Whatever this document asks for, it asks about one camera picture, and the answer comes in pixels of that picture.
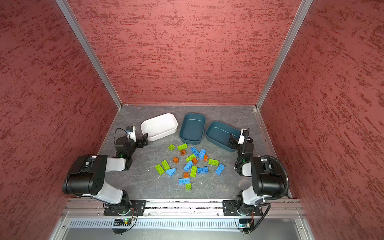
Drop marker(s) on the left frame post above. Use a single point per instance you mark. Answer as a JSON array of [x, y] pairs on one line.
[[79, 33]]

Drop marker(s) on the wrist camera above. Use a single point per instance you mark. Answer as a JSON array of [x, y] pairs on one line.
[[242, 137], [131, 132]]

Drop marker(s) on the aluminium rail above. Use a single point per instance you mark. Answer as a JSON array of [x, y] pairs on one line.
[[187, 208]]

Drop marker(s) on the right frame post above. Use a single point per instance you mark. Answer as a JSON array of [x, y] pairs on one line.
[[290, 37]]

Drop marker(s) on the frame post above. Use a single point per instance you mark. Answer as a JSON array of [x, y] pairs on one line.
[[290, 37], [79, 33]]

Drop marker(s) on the blue wedge lego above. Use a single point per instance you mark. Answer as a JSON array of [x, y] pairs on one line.
[[171, 172]]

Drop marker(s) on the left circuit board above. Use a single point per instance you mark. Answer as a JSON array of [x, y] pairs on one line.
[[121, 223]]

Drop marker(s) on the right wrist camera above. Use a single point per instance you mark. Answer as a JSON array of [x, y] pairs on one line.
[[242, 137]]

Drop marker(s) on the small green lego bottom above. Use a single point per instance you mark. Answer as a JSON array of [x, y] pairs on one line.
[[188, 186]]

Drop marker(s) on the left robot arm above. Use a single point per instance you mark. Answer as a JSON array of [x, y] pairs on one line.
[[86, 177]]

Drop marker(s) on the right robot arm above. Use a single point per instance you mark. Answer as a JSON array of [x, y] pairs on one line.
[[270, 180]]

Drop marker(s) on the blue studded lego upper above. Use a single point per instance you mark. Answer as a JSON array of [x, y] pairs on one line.
[[202, 154]]

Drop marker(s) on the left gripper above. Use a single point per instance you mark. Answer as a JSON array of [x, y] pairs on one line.
[[140, 142]]

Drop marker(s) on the middle teal container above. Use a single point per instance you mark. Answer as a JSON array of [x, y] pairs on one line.
[[192, 129]]

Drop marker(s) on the teal container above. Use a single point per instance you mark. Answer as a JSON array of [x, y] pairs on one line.
[[218, 134], [192, 129]]

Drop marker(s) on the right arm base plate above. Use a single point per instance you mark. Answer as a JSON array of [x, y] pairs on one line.
[[236, 208]]

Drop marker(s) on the right teal container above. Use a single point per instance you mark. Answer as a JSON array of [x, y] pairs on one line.
[[218, 134]]

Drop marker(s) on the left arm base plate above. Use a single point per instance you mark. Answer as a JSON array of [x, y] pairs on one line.
[[135, 207]]

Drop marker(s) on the right circuit board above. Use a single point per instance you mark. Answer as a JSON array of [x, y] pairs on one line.
[[245, 223]]

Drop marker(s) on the small green square lego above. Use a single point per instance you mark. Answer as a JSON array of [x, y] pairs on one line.
[[171, 147]]

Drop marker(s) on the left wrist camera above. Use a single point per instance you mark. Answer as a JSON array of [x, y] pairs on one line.
[[131, 132]]

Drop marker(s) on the white container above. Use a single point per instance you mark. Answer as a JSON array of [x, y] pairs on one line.
[[160, 126]]

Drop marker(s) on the circuit board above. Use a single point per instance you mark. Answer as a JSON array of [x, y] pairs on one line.
[[121, 223], [245, 223]]

